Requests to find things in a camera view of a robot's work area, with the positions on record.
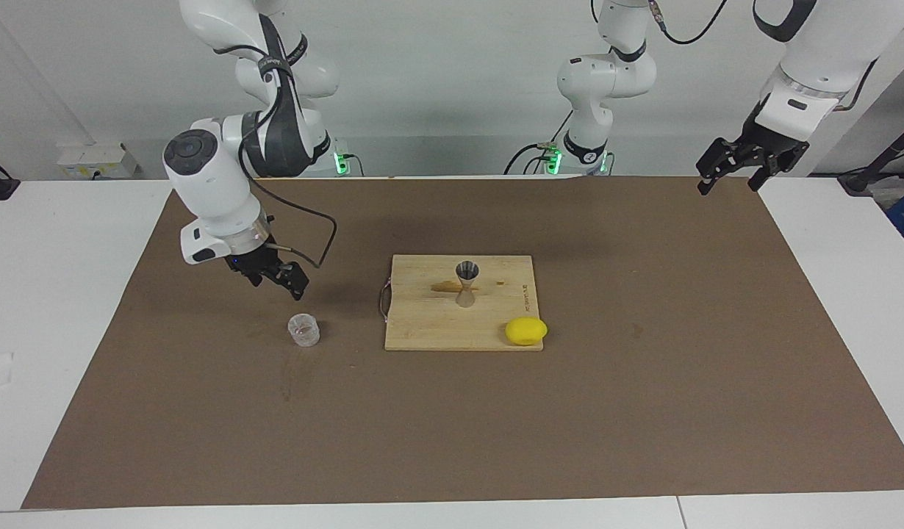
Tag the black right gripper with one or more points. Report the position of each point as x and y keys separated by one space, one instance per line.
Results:
x=255 y=263

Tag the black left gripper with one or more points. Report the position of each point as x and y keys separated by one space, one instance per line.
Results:
x=775 y=145

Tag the clear glass cup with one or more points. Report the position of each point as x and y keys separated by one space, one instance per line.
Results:
x=303 y=332

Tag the steel double jigger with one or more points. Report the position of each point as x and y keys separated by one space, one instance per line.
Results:
x=467 y=273

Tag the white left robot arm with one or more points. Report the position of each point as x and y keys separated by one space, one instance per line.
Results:
x=606 y=73

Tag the black tripod stand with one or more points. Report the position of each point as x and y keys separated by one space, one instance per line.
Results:
x=856 y=184

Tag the wooden cutting board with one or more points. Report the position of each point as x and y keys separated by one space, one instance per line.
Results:
x=430 y=323

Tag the white power strip box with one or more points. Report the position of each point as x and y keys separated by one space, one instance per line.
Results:
x=92 y=158

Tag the brown table mat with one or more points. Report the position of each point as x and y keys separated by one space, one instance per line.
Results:
x=452 y=426

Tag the yellow lemon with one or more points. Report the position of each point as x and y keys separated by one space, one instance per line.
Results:
x=526 y=331

